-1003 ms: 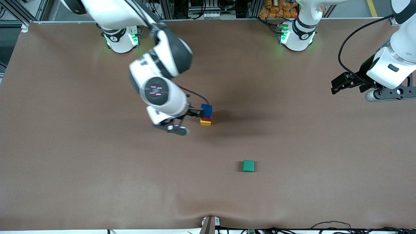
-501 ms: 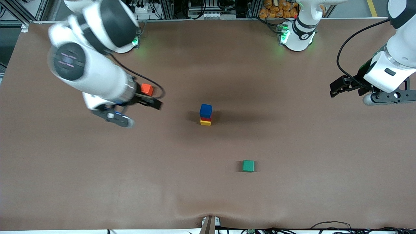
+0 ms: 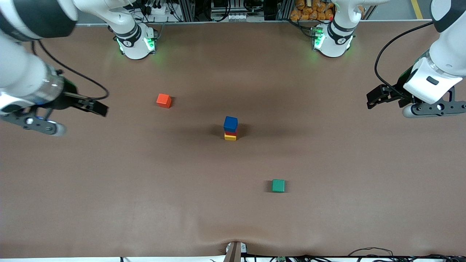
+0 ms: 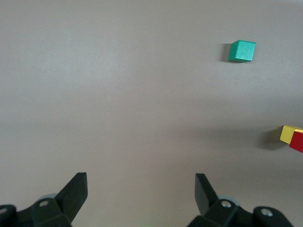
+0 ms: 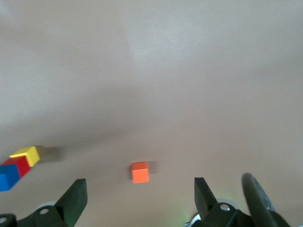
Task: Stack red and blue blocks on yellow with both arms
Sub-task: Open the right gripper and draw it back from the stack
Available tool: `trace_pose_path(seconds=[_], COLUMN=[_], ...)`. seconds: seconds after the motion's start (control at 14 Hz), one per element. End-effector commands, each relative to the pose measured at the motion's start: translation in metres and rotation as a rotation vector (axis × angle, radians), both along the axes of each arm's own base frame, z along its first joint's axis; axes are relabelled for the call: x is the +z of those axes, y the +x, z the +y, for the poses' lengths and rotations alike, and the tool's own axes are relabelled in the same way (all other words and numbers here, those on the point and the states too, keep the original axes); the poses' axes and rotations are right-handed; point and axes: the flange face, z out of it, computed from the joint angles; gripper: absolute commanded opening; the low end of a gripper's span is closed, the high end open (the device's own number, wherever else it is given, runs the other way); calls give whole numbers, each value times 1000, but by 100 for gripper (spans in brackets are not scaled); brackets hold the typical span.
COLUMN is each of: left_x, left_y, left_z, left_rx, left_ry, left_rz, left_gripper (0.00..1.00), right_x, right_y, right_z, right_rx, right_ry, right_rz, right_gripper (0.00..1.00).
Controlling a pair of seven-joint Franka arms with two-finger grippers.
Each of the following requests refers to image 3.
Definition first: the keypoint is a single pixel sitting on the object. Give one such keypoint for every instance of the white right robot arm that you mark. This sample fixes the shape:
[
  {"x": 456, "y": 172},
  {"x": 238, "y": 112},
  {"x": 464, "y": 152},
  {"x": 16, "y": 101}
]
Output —
[{"x": 22, "y": 72}]

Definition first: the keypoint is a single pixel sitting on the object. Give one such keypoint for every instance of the blue cube block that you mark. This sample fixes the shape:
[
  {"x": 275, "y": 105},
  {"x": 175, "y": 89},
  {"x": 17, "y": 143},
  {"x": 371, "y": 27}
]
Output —
[{"x": 230, "y": 123}]

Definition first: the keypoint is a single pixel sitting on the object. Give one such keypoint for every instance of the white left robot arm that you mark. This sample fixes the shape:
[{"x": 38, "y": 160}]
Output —
[{"x": 451, "y": 43}]

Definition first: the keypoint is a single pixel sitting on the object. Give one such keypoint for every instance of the table edge clamp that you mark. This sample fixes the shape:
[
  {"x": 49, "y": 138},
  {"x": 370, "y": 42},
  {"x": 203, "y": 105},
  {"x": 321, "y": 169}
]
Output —
[{"x": 235, "y": 253}]

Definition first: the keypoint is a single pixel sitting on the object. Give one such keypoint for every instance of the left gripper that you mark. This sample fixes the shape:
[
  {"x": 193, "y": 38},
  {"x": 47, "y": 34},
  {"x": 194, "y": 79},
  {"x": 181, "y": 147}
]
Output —
[{"x": 396, "y": 93}]

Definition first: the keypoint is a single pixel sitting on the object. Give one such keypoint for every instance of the white connector strip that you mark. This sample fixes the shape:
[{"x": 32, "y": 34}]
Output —
[{"x": 236, "y": 17}]

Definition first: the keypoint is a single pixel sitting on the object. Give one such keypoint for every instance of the green cube block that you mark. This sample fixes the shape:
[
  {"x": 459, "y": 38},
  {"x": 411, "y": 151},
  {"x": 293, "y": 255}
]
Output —
[{"x": 278, "y": 185}]

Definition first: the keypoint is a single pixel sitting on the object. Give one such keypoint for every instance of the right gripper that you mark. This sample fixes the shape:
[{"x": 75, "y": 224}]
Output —
[{"x": 68, "y": 99}]

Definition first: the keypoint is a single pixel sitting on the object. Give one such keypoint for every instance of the orange bag pile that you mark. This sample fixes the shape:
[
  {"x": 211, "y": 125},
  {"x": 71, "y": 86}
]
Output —
[{"x": 309, "y": 11}]

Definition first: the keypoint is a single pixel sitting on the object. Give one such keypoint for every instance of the orange cube block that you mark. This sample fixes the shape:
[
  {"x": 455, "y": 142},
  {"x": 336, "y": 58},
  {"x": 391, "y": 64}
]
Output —
[{"x": 164, "y": 100}]

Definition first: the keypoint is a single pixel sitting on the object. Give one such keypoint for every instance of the yellow cube block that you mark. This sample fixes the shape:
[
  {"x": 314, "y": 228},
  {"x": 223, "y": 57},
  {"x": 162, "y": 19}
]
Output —
[{"x": 230, "y": 137}]

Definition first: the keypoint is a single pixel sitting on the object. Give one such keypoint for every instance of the white power strip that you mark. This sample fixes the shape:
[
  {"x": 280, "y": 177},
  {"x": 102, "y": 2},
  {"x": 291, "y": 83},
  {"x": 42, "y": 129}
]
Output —
[{"x": 156, "y": 10}]

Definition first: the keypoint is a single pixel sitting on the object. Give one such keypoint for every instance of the red cube block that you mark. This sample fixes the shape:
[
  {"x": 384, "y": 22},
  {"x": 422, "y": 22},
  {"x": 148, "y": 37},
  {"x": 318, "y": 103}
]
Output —
[{"x": 231, "y": 133}]

